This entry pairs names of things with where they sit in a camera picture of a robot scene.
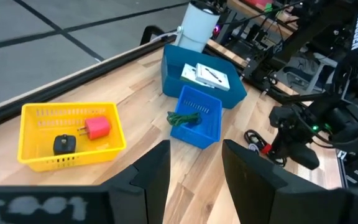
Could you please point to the white product box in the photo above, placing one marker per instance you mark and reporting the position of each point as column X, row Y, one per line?
column 187, row 74
column 211, row 76

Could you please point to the small blue plastic basket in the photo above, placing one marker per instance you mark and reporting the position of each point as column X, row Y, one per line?
column 197, row 137

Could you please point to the pink wall charger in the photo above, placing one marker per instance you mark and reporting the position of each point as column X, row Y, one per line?
column 97, row 128

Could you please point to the yellow plastic basket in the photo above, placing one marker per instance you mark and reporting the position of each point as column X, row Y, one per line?
column 42, row 165

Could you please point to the large teal plastic bin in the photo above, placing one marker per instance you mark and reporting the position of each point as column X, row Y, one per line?
column 174, row 84

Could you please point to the black wall charger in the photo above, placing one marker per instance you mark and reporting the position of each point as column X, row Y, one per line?
column 64, row 145

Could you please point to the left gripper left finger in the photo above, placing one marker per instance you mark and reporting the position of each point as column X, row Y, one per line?
column 148, row 193

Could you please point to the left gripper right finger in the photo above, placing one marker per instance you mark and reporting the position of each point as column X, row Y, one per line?
column 259, row 199

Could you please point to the black aluminium table frame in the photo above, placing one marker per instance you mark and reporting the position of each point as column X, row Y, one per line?
column 57, row 88

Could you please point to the pale blue tumbler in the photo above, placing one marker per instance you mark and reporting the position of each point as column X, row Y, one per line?
column 196, row 28

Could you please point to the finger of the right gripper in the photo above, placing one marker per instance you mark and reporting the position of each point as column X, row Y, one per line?
column 303, row 159
column 286, row 116

